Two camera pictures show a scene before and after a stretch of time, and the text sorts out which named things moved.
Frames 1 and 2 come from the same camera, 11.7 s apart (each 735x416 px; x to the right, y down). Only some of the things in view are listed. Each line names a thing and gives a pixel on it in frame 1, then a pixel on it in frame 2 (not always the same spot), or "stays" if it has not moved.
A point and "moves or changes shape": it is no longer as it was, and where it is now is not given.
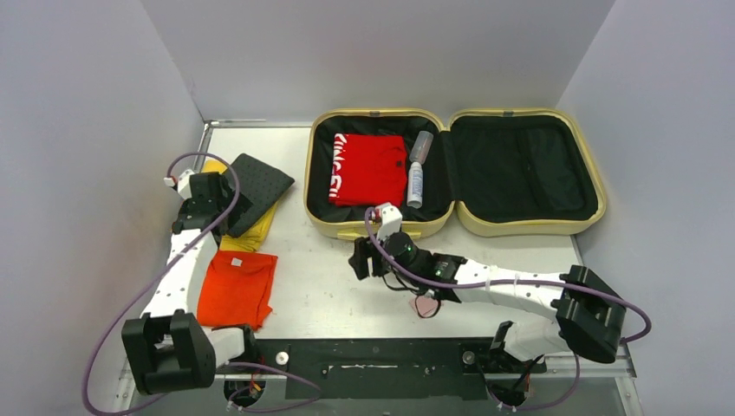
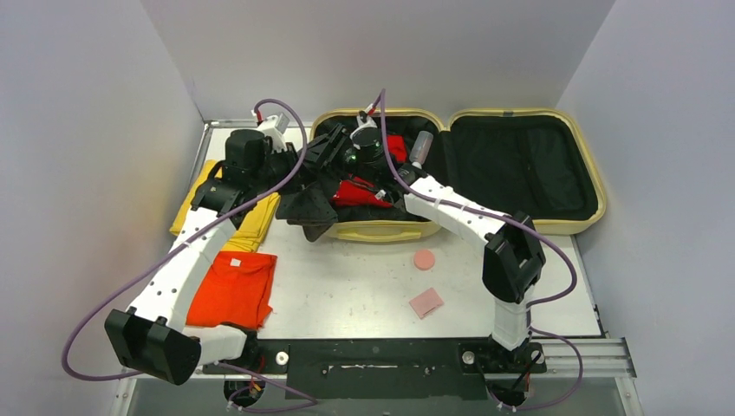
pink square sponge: x=426 y=307 stays
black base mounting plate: x=385 y=368 stays
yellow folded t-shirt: x=250 y=240 stays
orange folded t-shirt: x=236 y=289 stays
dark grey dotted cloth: x=262 y=185 moves or changes shape
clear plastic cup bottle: x=420 y=146 stays
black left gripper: x=241 y=205 → x=288 y=157
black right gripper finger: x=365 y=249 → x=323 y=150
